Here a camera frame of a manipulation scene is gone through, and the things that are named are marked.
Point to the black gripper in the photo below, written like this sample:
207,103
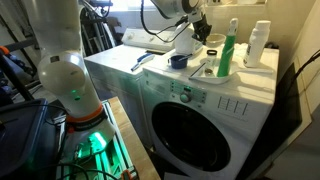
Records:
201,28

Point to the small white bowl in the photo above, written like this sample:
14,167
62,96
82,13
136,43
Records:
215,40

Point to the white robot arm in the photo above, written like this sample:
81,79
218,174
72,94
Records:
62,71

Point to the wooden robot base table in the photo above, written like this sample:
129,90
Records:
110,150

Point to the white front-load washing machine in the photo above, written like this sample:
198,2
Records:
207,130

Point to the large white detergent jug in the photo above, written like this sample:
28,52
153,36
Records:
184,42

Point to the blue measuring cup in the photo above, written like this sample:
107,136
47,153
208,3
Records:
179,61

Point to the white plastic tray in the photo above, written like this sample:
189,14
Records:
216,76

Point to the green spray bottle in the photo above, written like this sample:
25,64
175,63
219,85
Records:
228,49

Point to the blue white scrub brush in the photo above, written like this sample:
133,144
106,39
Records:
143,59

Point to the white plastic bottle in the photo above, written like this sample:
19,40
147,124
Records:
256,43

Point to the bicycle in background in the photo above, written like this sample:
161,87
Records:
95,30

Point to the dark blue storage bin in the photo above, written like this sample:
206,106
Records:
28,144

